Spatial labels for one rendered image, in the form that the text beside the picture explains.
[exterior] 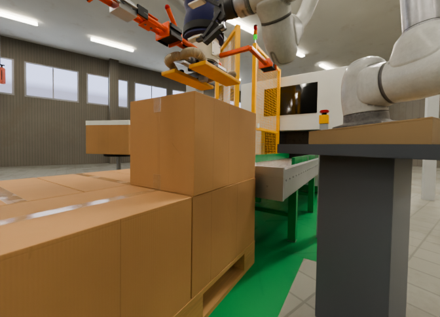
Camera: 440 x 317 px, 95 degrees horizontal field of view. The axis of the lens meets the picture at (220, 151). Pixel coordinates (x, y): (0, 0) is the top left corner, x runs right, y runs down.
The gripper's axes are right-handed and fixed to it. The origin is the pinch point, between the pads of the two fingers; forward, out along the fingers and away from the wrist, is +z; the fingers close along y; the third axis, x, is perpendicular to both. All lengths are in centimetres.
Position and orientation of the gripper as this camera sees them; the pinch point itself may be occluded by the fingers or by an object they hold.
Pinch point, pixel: (192, 23)
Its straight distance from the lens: 96.5
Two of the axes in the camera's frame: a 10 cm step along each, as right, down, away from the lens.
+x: 5.4, -0.2, 8.4
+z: -8.4, -0.3, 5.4
